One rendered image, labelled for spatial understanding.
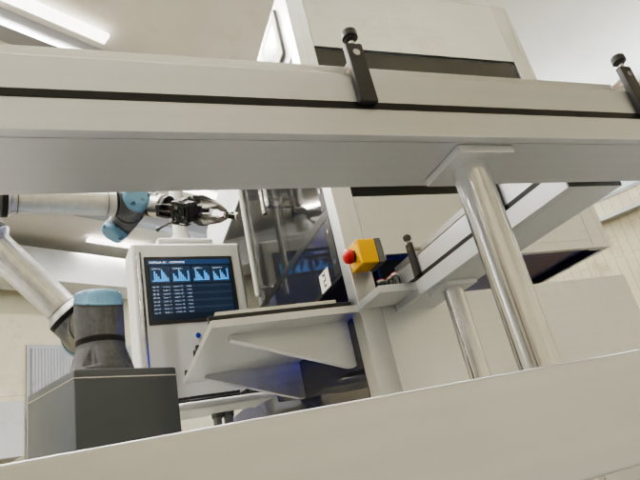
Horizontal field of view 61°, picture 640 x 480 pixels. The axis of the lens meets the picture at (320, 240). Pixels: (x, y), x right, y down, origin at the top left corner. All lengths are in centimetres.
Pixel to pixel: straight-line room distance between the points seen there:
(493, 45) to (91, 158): 197
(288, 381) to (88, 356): 83
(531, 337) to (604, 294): 132
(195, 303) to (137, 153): 187
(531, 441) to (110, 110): 55
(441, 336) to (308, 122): 104
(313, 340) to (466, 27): 144
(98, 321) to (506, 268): 100
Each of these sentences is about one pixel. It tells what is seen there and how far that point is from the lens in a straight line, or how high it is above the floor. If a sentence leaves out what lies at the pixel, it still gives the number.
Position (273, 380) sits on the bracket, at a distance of 199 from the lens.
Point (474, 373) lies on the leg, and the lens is 134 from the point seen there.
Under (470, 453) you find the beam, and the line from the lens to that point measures 59.
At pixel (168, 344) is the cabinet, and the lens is 238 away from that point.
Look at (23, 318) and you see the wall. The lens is 1082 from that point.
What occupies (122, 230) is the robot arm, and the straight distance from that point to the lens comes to 171.
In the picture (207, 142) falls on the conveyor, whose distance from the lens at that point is 61.
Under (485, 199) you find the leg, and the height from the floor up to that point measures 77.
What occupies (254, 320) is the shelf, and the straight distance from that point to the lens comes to 140.
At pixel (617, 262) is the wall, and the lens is 978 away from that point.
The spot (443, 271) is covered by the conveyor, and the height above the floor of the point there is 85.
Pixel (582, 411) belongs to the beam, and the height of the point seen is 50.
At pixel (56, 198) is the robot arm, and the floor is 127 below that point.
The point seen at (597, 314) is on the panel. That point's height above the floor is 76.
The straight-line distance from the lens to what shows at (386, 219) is 164.
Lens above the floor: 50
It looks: 22 degrees up
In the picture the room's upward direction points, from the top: 13 degrees counter-clockwise
